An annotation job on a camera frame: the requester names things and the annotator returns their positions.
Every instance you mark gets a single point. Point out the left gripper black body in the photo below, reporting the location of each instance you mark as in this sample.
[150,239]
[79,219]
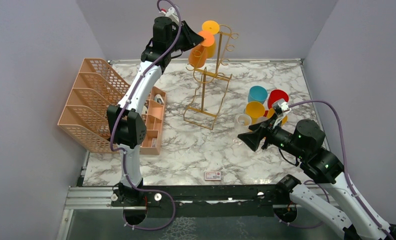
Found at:
[175,30]

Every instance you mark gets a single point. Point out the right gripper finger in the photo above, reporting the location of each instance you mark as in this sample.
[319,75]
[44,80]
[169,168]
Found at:
[252,139]
[266,124]

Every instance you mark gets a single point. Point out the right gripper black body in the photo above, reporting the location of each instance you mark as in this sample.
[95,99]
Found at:
[280,137]

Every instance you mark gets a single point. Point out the yellow wine glass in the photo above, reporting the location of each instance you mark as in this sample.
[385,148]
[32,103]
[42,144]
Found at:
[212,27]
[254,110]
[271,112]

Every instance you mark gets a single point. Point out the orange wine glass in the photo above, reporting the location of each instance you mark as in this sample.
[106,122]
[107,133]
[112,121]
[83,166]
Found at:
[199,54]

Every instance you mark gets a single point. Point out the red wine glass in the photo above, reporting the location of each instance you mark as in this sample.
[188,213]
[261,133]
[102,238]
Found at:
[276,95]

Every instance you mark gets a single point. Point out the blue wine glass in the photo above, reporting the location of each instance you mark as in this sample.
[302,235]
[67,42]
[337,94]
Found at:
[257,93]

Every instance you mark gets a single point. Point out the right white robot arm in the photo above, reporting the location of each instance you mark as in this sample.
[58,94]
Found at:
[354,219]

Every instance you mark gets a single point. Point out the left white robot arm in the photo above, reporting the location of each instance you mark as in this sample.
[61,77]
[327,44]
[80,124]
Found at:
[127,128]

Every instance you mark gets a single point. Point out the gold wine glass rack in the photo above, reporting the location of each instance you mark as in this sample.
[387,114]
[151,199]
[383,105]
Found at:
[195,112]

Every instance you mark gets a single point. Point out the small red white card box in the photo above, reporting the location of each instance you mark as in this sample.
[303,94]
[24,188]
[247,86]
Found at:
[212,176]

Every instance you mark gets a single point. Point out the peach plastic file organizer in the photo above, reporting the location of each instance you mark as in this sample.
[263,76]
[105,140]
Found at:
[84,116]

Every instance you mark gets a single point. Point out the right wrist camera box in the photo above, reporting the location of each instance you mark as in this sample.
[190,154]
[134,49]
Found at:
[281,109]

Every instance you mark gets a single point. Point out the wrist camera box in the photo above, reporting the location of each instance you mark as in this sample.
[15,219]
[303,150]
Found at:
[170,13]
[281,109]

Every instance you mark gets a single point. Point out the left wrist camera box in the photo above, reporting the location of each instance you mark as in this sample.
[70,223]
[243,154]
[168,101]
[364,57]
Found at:
[170,13]

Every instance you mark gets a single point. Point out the black mounting rail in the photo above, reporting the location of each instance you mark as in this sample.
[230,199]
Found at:
[204,201]

